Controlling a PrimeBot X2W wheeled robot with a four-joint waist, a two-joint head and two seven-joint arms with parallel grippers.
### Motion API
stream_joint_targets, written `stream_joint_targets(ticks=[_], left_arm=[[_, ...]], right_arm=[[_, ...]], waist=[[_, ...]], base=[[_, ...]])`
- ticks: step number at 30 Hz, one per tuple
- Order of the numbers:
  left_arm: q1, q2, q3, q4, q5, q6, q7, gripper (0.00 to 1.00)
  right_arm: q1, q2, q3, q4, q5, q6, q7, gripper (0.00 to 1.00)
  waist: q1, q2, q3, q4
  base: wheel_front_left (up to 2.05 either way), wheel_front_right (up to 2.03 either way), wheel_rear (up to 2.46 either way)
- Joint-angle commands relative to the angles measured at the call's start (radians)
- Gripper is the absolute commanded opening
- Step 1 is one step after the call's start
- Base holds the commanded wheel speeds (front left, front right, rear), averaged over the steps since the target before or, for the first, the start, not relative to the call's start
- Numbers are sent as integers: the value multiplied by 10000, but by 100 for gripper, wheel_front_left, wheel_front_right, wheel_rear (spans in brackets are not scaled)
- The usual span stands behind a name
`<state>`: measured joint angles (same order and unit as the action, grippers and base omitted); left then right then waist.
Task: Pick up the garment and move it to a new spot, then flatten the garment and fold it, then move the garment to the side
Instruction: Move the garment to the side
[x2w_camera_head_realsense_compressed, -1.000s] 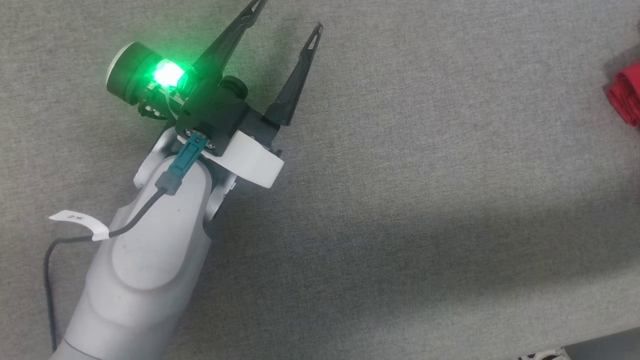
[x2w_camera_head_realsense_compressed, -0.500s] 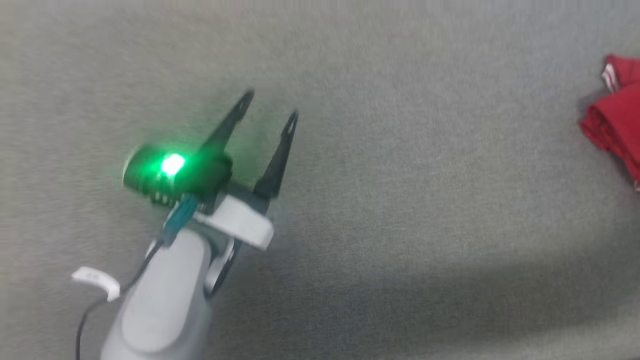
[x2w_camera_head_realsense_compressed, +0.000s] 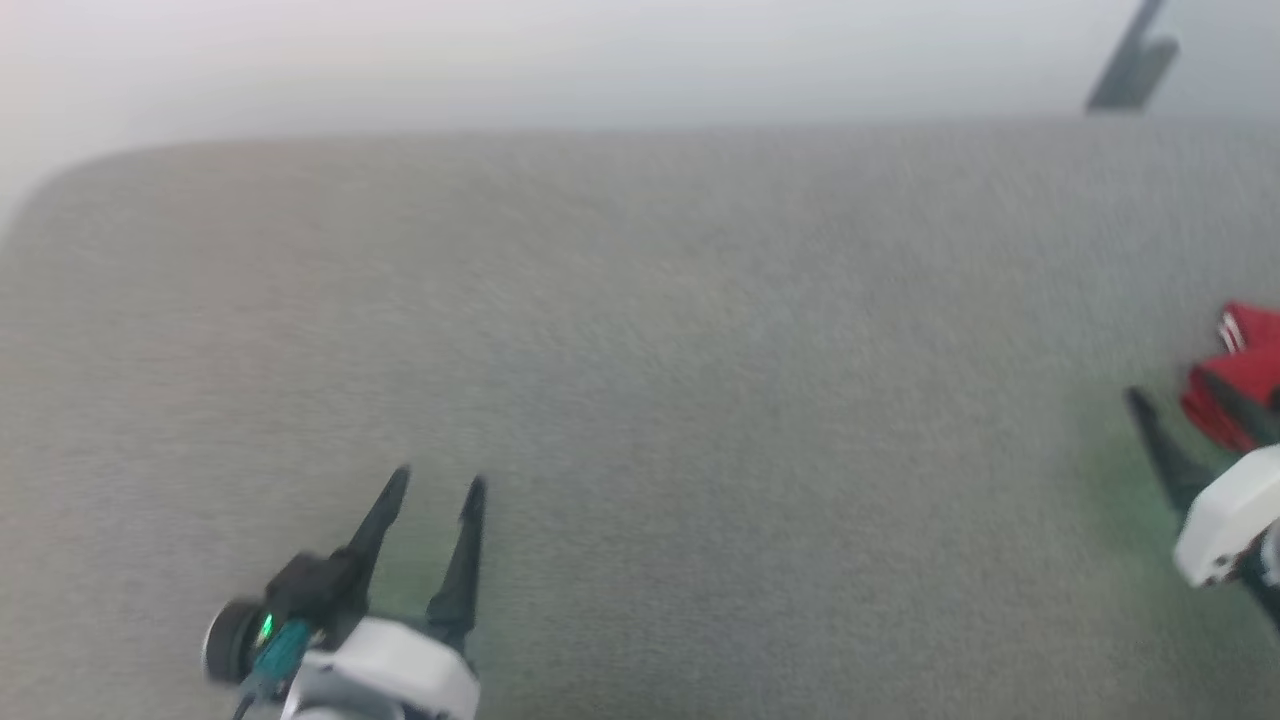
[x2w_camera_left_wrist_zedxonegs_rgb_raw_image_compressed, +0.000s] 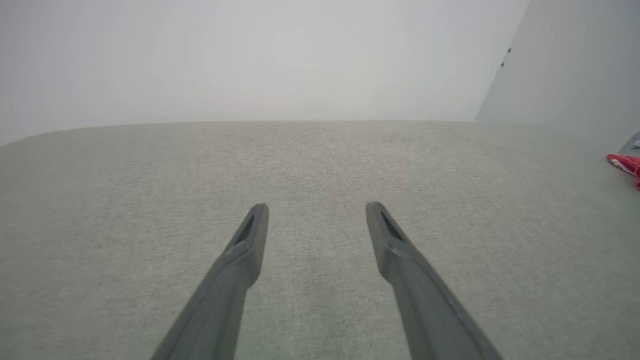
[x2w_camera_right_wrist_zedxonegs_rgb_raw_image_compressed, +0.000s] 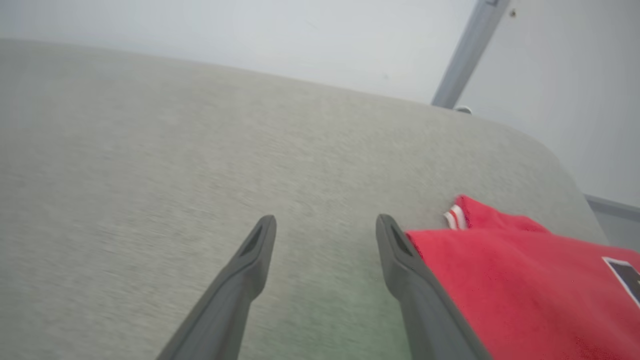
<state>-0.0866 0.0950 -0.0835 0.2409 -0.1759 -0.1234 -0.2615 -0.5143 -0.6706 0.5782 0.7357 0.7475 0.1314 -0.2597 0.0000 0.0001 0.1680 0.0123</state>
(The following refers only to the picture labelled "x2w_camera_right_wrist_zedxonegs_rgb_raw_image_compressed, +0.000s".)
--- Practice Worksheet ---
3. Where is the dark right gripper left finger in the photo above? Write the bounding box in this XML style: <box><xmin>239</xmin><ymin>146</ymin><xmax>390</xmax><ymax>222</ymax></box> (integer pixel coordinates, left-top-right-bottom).
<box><xmin>155</xmin><ymin>215</ymin><xmax>277</xmax><ymax>360</ymax></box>

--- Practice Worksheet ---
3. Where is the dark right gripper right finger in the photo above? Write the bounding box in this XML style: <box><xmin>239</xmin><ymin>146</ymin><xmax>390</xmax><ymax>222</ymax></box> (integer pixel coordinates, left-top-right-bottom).
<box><xmin>376</xmin><ymin>214</ymin><xmax>493</xmax><ymax>360</ymax></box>

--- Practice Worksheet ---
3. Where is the red and white basketball jersey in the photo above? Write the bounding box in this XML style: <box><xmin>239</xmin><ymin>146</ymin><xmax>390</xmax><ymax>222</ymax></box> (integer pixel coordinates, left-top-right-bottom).
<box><xmin>405</xmin><ymin>194</ymin><xmax>640</xmax><ymax>360</ymax></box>

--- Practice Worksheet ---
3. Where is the grey metal pole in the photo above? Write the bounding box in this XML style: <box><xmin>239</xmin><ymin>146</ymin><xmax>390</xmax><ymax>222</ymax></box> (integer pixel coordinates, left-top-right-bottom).
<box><xmin>431</xmin><ymin>0</ymin><xmax>512</xmax><ymax>109</ymax></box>

